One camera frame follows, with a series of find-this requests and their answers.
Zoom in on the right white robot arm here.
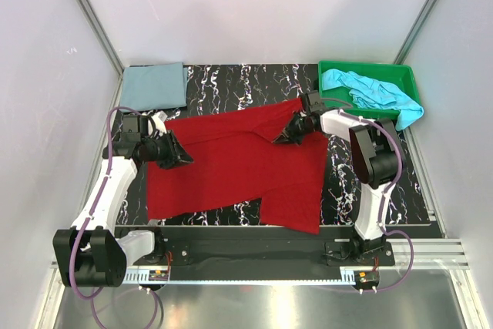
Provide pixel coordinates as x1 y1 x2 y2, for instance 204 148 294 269
273 92 405 265

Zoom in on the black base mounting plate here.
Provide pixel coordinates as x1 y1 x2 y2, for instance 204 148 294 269
122 225 394 282

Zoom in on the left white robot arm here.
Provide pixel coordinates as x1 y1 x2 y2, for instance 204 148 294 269
52 109 193 292

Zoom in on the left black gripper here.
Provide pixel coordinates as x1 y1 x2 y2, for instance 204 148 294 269
143 129 193 170

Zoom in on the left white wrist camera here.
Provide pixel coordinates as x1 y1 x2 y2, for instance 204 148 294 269
152 111 167 134

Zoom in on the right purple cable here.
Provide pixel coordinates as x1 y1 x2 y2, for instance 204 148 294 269
315 97 415 294

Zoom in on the red t shirt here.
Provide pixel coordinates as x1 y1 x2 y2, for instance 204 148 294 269
146 99 328 234

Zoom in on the green plastic bin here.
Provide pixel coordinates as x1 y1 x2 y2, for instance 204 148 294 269
318 61 424 130

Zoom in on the folded grey-blue t shirt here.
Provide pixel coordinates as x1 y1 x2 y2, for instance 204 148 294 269
119 62 188 112

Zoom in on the purple cable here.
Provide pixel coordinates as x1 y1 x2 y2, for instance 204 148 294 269
315 97 415 294
69 106 165 327

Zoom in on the aluminium rail frame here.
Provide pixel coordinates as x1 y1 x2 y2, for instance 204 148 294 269
49 238 471 287

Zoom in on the crumpled cyan t shirt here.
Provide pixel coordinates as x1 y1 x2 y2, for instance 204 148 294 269
321 69 424 131

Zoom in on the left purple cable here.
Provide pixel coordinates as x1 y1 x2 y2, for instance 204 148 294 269
69 106 165 327

